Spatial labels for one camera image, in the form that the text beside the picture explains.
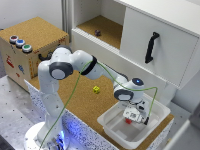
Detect yellow block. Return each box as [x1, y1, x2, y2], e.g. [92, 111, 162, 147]
[92, 85, 101, 95]

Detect black drawer handle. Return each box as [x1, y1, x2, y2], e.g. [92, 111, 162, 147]
[37, 51, 54, 62]

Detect blue button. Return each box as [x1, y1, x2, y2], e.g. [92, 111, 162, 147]
[15, 38, 26, 49]

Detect purple block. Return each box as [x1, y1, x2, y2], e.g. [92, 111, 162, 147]
[94, 29, 102, 37]

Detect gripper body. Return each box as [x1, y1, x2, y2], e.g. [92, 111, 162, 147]
[122, 100, 150, 126]

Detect white plastic box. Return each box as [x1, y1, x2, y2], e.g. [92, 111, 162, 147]
[96, 96, 172, 150]

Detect black door handle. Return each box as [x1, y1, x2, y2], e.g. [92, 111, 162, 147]
[144, 31, 161, 65]

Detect green button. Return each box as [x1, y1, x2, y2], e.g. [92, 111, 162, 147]
[21, 43, 34, 54]

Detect wooden drawer box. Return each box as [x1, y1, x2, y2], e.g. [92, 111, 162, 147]
[0, 16, 71, 92]

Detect red button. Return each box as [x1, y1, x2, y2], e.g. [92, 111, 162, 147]
[9, 35, 20, 45]

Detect white sliding door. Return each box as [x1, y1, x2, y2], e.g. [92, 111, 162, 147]
[119, 6, 200, 90]

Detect white cabinet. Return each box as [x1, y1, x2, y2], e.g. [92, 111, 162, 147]
[70, 0, 200, 111]

